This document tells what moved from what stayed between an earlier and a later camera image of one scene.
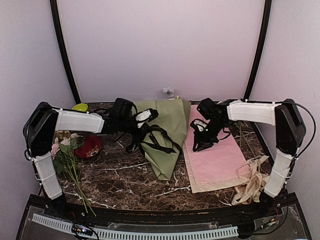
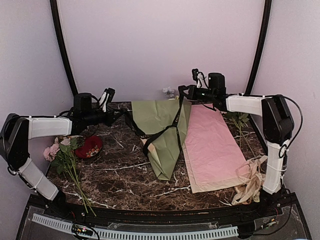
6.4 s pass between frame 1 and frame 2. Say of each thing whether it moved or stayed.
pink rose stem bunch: stayed
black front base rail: stayed
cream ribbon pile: stayed
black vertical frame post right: stayed
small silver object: stayed
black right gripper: moved
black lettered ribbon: moved
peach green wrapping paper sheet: stayed
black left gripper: moved
